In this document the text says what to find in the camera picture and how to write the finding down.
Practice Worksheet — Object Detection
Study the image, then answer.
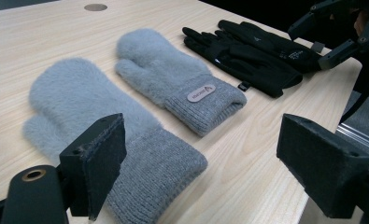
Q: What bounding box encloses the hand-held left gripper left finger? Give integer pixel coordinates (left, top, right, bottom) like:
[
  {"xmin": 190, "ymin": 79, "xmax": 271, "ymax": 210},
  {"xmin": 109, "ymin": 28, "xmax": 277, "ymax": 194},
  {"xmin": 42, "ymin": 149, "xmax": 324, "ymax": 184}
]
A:
[{"xmin": 59, "ymin": 112, "xmax": 128, "ymax": 222}]

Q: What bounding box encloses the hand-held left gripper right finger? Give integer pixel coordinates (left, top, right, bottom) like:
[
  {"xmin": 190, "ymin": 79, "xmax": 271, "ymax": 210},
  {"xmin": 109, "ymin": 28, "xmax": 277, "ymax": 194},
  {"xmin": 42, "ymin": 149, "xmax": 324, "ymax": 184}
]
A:
[{"xmin": 276, "ymin": 113, "xmax": 369, "ymax": 219}]

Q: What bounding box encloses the black glove with white print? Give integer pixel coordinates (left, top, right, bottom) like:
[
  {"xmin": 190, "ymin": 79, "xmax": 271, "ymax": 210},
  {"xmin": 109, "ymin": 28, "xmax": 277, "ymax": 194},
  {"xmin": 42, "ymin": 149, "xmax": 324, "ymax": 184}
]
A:
[{"xmin": 218, "ymin": 19, "xmax": 324, "ymax": 75}]

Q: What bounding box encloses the grey fluffy mitten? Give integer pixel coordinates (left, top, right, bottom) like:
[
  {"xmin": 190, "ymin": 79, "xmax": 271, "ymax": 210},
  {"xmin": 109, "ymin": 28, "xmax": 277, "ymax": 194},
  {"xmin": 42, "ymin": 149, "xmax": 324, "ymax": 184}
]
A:
[
  {"xmin": 114, "ymin": 27, "xmax": 248, "ymax": 138},
  {"xmin": 22, "ymin": 56, "xmax": 208, "ymax": 224}
]

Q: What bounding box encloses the round grey table grommet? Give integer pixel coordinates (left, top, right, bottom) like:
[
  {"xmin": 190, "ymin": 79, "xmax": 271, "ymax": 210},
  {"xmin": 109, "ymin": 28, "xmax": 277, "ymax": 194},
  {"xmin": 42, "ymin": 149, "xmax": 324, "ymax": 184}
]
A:
[{"xmin": 83, "ymin": 3, "xmax": 108, "ymax": 12}]

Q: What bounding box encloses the aluminium floor rail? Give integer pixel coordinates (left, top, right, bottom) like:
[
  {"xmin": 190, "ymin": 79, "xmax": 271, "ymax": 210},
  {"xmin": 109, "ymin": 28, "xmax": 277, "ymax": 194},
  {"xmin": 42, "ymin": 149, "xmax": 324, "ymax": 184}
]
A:
[{"xmin": 334, "ymin": 121, "xmax": 369, "ymax": 155}]

